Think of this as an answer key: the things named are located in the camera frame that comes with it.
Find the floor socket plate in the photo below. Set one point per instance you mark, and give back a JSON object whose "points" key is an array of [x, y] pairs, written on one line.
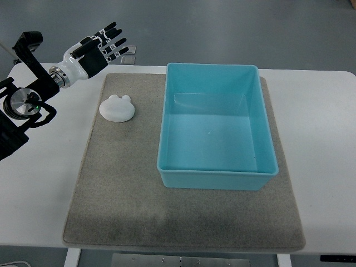
{"points": [[131, 50], [128, 60]]}

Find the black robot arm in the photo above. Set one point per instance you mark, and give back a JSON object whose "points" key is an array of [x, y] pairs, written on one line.
{"points": [[26, 107]]}

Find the lower floor socket plate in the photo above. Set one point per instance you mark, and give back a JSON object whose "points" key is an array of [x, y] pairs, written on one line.
{"points": [[128, 60]]}

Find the white frog toy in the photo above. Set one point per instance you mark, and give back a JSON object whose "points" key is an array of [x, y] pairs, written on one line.
{"points": [[117, 109]]}

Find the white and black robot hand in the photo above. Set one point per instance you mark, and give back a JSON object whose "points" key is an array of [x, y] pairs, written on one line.
{"points": [[89, 57]]}

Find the white table leg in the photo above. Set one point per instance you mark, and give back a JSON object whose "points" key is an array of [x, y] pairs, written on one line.
{"points": [[72, 257], [284, 260]]}

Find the white table leg left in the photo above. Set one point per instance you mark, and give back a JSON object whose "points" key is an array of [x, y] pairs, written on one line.
{"points": [[72, 257]]}

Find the white table leg right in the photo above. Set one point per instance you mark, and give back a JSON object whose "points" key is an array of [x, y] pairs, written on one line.
{"points": [[284, 260]]}

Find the grey felt mat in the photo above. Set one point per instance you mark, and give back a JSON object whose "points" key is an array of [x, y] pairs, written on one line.
{"points": [[120, 201]]}

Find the upper floor socket plate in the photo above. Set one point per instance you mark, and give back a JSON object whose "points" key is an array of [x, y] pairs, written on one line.
{"points": [[131, 50]]}

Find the metal base plate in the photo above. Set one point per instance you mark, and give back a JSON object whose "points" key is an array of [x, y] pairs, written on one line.
{"points": [[165, 260]]}

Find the black table control panel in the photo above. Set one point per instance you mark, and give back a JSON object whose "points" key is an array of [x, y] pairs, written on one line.
{"points": [[338, 258]]}

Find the blue plastic box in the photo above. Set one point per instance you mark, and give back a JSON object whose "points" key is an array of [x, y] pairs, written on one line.
{"points": [[215, 131]]}

